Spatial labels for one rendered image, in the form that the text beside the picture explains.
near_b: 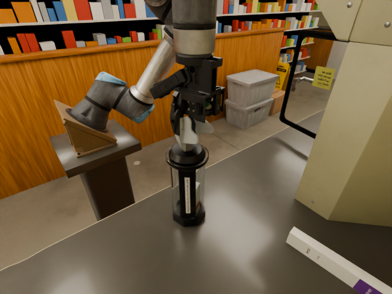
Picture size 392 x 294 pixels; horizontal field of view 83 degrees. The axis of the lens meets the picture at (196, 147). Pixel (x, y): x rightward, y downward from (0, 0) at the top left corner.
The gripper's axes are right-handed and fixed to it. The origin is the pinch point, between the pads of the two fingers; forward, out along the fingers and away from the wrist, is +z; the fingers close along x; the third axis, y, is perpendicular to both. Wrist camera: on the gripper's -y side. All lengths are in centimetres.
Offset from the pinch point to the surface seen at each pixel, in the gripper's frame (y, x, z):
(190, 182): 3.3, -3.2, 9.0
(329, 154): 28.2, 24.4, 5.3
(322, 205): 31.5, 23.6, 22.0
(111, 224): -15.5, -16.7, 26.1
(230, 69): -120, 239, 49
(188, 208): 2.8, -3.7, 18.4
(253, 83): -76, 217, 54
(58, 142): -73, -5, 26
